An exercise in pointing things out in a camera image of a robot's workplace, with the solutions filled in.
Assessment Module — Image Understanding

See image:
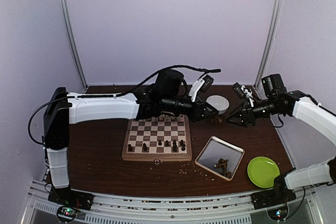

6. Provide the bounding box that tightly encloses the aluminium frame post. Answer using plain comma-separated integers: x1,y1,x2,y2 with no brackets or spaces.
60,0,88,90
254,0,284,90

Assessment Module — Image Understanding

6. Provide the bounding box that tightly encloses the white ceramic bowl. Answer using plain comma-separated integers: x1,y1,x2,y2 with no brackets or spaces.
206,95,229,115

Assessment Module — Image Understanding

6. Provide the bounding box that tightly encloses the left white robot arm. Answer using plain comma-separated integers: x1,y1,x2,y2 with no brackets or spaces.
42,65,220,205

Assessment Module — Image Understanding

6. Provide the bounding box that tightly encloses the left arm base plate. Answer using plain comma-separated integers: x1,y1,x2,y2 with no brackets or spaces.
48,190,94,210

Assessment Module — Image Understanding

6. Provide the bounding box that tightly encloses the right aluminium frame post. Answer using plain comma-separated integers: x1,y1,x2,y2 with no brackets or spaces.
254,0,284,90

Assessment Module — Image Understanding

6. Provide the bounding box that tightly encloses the pile of dark chess pieces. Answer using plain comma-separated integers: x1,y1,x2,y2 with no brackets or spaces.
214,158,232,178

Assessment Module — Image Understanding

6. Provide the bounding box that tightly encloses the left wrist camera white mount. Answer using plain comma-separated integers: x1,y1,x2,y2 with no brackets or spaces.
188,74,214,102

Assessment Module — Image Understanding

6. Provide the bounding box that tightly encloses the wooden chess board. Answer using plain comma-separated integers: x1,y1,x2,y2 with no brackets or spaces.
122,115,192,162

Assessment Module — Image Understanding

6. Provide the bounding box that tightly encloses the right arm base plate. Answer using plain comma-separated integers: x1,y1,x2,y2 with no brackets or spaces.
250,190,296,210

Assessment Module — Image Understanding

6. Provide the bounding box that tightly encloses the dark chess piece on table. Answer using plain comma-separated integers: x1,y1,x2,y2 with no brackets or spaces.
211,117,223,124

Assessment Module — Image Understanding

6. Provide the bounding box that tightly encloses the green plate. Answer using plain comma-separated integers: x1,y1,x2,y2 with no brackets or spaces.
247,156,280,189

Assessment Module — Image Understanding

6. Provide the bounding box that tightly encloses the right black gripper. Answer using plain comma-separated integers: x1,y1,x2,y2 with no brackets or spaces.
226,97,282,127

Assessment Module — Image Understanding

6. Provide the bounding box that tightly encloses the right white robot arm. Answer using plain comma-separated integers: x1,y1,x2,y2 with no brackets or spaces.
226,73,335,204

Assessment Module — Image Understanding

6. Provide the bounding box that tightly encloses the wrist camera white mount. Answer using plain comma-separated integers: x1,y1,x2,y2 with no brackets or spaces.
188,74,214,102
232,82,256,108

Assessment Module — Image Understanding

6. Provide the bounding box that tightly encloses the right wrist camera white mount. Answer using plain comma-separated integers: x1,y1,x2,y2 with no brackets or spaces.
232,82,256,108

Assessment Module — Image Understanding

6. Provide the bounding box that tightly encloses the left aluminium frame post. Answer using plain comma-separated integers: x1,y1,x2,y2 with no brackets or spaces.
60,0,88,90

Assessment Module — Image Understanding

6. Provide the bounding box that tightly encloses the metal tray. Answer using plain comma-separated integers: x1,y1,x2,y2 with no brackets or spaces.
194,136,245,181

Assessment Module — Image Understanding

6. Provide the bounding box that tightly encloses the black chess rook corner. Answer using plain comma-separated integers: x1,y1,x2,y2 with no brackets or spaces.
127,144,133,152

